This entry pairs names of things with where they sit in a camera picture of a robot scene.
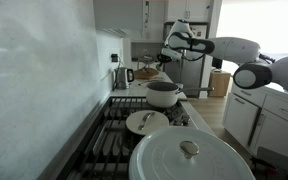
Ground white upper cabinets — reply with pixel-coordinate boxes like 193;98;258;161
165;0;212;22

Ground stainless steel electric kettle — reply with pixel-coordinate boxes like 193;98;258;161
114;67;134;90

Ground small white pot lid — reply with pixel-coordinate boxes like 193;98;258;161
126;110;169;135

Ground range hood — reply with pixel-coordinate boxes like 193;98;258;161
93;0;144;36

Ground black gas stove grate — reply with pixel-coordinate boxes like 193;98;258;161
56;96;190;180

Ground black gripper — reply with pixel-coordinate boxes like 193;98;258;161
157;54;172;64

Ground black wall outlet plug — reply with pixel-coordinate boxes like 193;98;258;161
111;54;119;62

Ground stainless steel refrigerator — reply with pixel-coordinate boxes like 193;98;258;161
163;22;209;99

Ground white kitchen island cabinet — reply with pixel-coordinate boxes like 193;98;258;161
223;84;288;157

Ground wooden cutting board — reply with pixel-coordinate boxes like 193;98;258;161
134;68;159;80

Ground white saucepan with long handle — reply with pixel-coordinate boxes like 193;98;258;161
145;81;215;109

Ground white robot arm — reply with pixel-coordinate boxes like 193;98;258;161
161;19;288;92

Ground large white dutch oven lid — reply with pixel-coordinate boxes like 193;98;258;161
129;126;256;180

